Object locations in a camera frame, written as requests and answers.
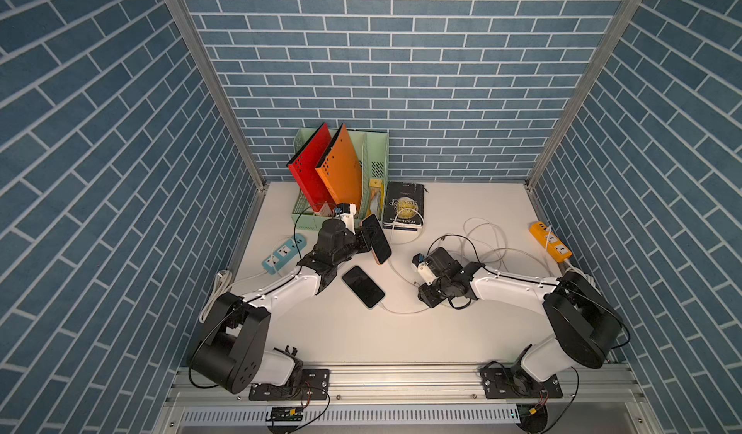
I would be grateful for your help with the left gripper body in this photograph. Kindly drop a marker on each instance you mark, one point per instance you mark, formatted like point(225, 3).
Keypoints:
point(355, 244)

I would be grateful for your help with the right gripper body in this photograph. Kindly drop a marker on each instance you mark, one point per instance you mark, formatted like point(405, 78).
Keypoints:
point(435, 291)

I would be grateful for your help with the phone with pink case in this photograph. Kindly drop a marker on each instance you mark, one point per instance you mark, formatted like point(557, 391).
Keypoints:
point(375, 238)

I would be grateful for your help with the phone with blue case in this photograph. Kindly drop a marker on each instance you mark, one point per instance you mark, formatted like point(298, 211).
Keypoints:
point(368, 292)

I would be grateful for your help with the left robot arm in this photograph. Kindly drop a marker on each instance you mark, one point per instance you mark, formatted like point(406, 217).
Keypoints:
point(232, 352)

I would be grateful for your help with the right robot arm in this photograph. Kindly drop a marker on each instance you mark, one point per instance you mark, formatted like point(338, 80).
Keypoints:
point(584, 325)

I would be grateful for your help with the yellow item in organizer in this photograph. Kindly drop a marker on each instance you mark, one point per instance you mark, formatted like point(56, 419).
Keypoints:
point(376, 196)

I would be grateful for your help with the black book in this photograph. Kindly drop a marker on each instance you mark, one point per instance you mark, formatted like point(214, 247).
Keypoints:
point(404, 206)

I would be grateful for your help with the orange folder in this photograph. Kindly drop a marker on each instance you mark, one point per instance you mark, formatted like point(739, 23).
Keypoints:
point(340, 170)

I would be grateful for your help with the red folder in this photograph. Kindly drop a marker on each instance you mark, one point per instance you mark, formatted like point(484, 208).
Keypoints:
point(303, 168)

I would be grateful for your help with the green plastic file organizer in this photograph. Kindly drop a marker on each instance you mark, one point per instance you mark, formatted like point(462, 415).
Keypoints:
point(372, 151)

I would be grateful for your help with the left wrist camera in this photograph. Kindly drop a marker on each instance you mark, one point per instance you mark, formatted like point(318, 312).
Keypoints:
point(346, 212)

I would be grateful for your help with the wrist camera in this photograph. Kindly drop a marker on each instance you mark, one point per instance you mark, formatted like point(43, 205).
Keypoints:
point(346, 212)
point(426, 268)

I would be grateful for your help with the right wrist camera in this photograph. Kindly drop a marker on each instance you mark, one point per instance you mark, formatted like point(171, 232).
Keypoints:
point(426, 268)

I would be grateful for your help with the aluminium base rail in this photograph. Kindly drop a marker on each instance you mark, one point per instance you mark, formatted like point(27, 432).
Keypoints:
point(412, 398)

